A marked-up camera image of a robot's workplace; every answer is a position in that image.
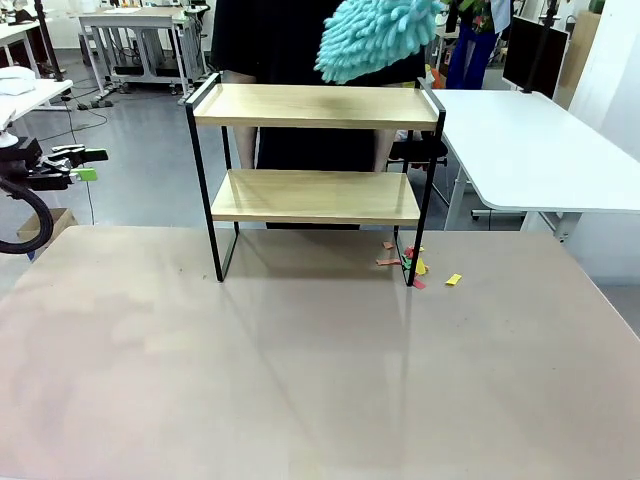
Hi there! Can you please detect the person in black shirt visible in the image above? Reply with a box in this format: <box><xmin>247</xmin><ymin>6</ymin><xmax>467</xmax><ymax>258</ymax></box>
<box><xmin>209</xmin><ymin>0</ymin><xmax>431</xmax><ymax>231</ymax></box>

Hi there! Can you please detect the black monitor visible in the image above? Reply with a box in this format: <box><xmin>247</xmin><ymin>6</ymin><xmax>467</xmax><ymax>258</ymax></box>
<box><xmin>502</xmin><ymin>14</ymin><xmax>571</xmax><ymax>100</ymax></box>

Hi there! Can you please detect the large white table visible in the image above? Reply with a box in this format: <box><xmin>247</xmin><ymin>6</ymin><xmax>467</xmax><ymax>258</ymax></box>
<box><xmin>429</xmin><ymin>88</ymin><xmax>640</xmax><ymax>245</ymax></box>

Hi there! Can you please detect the white workbench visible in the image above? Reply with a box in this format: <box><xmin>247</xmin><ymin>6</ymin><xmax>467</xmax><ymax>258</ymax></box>
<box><xmin>0</xmin><ymin>18</ymin><xmax>54</xmax><ymax>79</ymax></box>

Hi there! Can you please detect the person's right forearm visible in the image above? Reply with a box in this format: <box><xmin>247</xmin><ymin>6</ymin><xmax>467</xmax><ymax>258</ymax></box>
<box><xmin>236</xmin><ymin>69</ymin><xmax>260</xmax><ymax>170</ymax></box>

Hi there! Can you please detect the two-tier wooden shelf black frame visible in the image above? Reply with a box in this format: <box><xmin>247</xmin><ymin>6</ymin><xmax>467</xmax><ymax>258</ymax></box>
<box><xmin>184</xmin><ymin>72</ymin><xmax>447</xmax><ymax>289</ymax></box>

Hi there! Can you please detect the person's left forearm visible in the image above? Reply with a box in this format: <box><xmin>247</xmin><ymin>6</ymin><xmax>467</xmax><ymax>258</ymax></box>
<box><xmin>373</xmin><ymin>130</ymin><xmax>395</xmax><ymax>174</ymax></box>

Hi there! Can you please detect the wood-top white-frame table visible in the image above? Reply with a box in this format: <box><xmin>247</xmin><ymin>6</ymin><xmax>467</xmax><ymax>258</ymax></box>
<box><xmin>78</xmin><ymin>5</ymin><xmax>209</xmax><ymax>97</ymax></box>

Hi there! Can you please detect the teal chenille duster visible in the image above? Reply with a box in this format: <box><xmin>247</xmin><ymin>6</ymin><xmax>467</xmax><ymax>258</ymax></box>
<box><xmin>313</xmin><ymin>0</ymin><xmax>446</xmax><ymax>86</ymax></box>

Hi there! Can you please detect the person in blue trousers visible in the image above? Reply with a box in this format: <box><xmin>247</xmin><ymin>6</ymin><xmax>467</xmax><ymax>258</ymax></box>
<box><xmin>444</xmin><ymin>0</ymin><xmax>511</xmax><ymax>91</ymax></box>

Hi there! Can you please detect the black chair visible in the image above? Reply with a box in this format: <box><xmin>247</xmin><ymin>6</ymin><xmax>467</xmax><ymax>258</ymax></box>
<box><xmin>388</xmin><ymin>130</ymin><xmax>450</xmax><ymax>171</ymax></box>

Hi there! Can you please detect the black corrugated cable hose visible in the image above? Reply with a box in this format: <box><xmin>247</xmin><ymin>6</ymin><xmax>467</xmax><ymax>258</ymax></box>
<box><xmin>0</xmin><ymin>177</ymin><xmax>55</xmax><ymax>254</ymax></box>

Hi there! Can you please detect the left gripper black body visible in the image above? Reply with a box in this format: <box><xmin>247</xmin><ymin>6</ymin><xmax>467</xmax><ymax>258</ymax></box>
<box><xmin>0</xmin><ymin>138</ymin><xmax>44</xmax><ymax>179</ymax></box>

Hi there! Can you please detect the black tripod pole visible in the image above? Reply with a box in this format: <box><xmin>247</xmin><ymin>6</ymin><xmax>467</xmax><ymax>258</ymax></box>
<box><xmin>33</xmin><ymin>0</ymin><xmax>66</xmax><ymax>82</ymax></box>

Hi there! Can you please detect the white cloth bundle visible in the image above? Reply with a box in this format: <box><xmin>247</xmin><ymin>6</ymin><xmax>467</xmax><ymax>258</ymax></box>
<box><xmin>0</xmin><ymin>66</ymin><xmax>37</xmax><ymax>96</ymax></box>

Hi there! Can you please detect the cardboard box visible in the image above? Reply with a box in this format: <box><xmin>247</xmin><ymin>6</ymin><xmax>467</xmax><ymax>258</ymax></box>
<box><xmin>16</xmin><ymin>207</ymin><xmax>77</xmax><ymax>261</ymax></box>

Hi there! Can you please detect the small white table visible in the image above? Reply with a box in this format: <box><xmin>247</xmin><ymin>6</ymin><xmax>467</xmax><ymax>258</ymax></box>
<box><xmin>0</xmin><ymin>78</ymin><xmax>75</xmax><ymax>124</ymax></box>

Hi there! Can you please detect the brown cardboard panel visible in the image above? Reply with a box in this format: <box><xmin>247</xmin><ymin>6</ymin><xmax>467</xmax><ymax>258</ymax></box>
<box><xmin>557</xmin><ymin>10</ymin><xmax>604</xmax><ymax>111</ymax></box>

